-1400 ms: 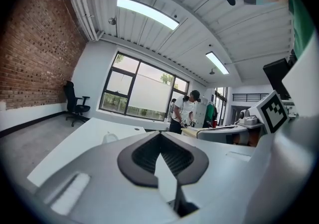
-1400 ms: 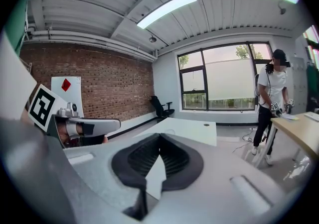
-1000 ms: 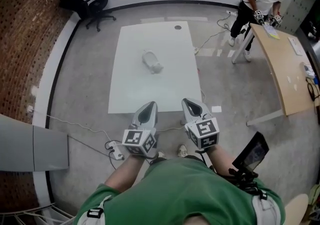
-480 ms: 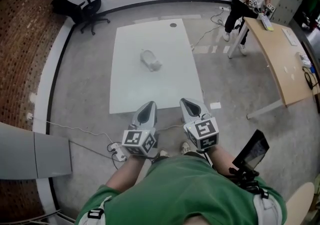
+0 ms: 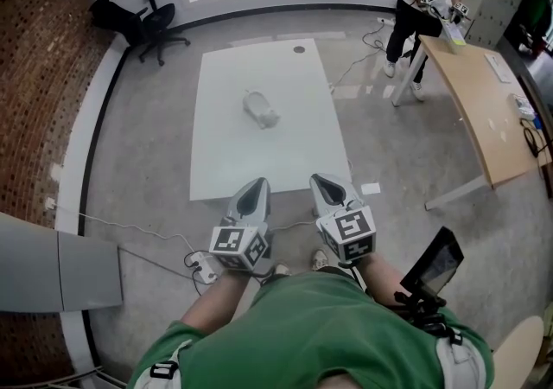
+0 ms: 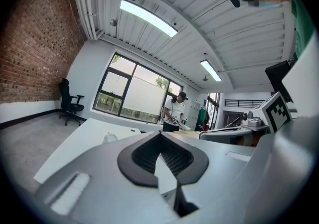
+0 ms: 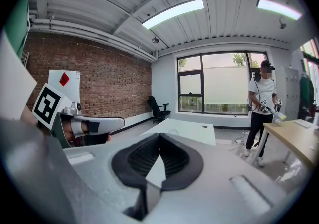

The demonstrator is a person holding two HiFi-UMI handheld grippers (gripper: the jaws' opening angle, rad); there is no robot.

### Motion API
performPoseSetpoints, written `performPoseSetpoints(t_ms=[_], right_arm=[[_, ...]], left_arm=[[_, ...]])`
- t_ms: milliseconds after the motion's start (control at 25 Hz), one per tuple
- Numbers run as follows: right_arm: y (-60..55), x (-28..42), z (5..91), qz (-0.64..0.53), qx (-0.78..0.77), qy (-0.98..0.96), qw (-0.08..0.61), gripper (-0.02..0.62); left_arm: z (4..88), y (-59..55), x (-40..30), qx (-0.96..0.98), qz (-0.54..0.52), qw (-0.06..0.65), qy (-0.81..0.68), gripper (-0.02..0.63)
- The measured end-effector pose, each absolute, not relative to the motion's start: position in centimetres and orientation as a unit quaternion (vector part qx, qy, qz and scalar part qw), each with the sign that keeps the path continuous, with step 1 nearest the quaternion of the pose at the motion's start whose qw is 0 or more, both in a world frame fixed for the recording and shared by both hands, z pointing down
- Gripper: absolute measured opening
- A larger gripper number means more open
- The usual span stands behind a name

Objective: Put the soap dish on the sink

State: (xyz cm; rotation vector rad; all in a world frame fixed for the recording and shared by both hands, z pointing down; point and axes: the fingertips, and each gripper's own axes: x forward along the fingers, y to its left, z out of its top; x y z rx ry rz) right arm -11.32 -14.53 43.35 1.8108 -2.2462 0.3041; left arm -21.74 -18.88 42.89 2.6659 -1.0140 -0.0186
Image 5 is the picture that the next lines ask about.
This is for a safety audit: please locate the person's green shirt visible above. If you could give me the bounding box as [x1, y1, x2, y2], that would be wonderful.
[127, 270, 493, 389]

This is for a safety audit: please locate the black phone mount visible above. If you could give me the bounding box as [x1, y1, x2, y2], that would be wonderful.
[392, 290, 463, 345]

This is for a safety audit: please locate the person's right forearm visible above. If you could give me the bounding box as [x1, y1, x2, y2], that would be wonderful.
[360, 253, 411, 306]

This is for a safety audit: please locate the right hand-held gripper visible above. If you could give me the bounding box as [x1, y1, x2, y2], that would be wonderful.
[308, 174, 377, 263]

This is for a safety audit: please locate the person's left forearm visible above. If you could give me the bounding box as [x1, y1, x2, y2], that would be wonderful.
[179, 268, 251, 339]

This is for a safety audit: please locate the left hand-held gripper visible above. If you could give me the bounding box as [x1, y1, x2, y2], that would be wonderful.
[209, 177, 276, 278]

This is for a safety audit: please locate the white table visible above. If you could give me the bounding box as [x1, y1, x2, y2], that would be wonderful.
[188, 37, 352, 202]

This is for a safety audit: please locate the black office chair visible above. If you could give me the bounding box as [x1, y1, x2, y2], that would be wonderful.
[88, 0, 191, 67]

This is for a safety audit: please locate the yellow-green notebook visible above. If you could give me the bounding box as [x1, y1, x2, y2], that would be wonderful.
[440, 17, 467, 49]

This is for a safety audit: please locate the light wooden stool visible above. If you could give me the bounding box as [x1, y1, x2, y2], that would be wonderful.
[492, 316, 545, 389]

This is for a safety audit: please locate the light wooden table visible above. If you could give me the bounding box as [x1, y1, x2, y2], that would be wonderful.
[391, 35, 541, 211]

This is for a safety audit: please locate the person's right shoe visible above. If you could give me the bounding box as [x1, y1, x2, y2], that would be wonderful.
[310, 248, 330, 271]

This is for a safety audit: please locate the black chest-mounted phone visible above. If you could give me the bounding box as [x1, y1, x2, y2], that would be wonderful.
[399, 226, 465, 300]

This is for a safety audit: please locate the white cable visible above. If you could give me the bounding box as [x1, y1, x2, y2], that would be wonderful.
[54, 205, 194, 254]

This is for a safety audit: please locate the white chest harness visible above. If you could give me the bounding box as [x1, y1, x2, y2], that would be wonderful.
[137, 337, 485, 389]

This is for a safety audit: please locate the grey panel board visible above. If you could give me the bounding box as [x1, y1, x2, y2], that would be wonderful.
[0, 212, 124, 314]

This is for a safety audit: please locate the white paper sheet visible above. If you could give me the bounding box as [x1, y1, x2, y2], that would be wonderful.
[483, 52, 511, 82]

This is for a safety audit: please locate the black cable coil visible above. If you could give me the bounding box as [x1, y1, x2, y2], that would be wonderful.
[520, 117, 545, 159]

